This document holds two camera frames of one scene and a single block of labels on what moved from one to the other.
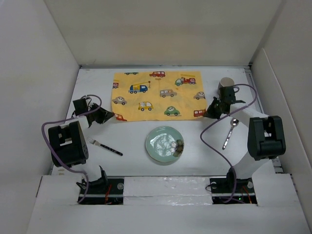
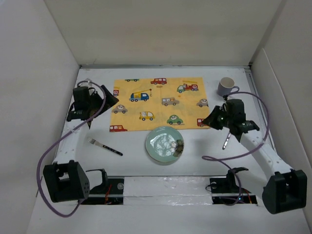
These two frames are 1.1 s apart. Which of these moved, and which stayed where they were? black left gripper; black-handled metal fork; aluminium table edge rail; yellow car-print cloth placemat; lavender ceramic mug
Moved: black left gripper; yellow car-print cloth placemat
Stayed: black-handled metal fork; aluminium table edge rail; lavender ceramic mug
